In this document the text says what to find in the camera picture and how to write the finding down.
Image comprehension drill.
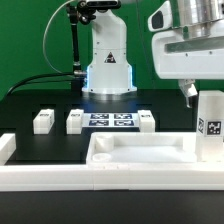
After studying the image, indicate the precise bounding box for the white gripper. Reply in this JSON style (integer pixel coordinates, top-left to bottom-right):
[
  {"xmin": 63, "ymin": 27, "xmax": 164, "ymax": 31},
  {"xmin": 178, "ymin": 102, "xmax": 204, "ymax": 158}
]
[{"xmin": 152, "ymin": 28, "xmax": 224, "ymax": 108}]

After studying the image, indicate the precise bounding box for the white desk top panel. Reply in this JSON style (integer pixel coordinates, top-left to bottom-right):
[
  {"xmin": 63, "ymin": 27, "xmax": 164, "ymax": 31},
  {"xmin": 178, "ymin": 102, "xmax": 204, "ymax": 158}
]
[{"xmin": 86, "ymin": 132, "xmax": 199, "ymax": 165}]

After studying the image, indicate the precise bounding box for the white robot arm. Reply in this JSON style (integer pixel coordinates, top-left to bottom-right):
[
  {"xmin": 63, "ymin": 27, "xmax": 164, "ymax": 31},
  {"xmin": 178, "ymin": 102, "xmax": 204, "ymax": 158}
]
[{"xmin": 83, "ymin": 0, "xmax": 224, "ymax": 104}]

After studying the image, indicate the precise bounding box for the fiducial marker sheet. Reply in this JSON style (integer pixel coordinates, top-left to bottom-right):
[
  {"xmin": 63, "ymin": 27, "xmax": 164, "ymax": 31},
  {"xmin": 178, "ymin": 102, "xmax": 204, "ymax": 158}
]
[{"xmin": 82, "ymin": 113, "xmax": 138, "ymax": 128}]

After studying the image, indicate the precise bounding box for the white U-shaped fence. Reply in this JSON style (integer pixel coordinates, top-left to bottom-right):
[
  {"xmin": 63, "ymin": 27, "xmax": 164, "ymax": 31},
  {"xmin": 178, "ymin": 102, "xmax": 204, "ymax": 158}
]
[{"xmin": 0, "ymin": 134, "xmax": 224, "ymax": 191}]

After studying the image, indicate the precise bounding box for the grey curved cable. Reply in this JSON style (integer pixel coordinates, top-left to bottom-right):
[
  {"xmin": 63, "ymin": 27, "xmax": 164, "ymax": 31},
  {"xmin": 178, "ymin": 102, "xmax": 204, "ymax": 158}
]
[{"xmin": 41, "ymin": 0, "xmax": 78, "ymax": 75}]

